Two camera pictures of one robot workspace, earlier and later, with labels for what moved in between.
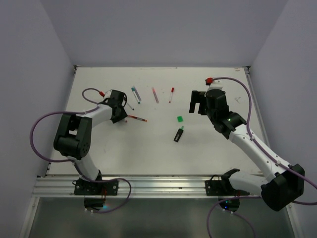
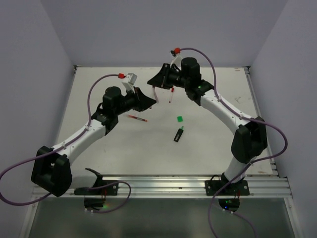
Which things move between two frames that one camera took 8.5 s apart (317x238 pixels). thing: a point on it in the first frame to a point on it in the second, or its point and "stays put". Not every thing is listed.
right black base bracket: x=216 y=187 stays put
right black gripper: x=195 y=98 to x=162 y=78
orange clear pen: x=136 y=118 stays put
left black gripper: x=122 y=115 to x=142 y=102
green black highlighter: x=179 y=134 stays put
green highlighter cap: x=180 y=118 stays put
